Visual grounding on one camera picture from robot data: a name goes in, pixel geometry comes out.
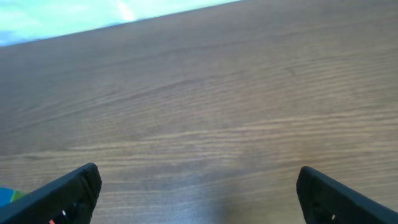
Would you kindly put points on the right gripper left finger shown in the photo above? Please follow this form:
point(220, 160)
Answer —
point(62, 199)

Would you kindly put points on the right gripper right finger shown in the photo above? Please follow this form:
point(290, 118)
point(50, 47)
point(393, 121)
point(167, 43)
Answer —
point(335, 202)

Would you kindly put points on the green cube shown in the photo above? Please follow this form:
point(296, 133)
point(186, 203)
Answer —
point(18, 195)

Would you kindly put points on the blue cube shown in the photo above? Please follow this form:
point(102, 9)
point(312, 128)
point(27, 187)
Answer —
point(5, 196)

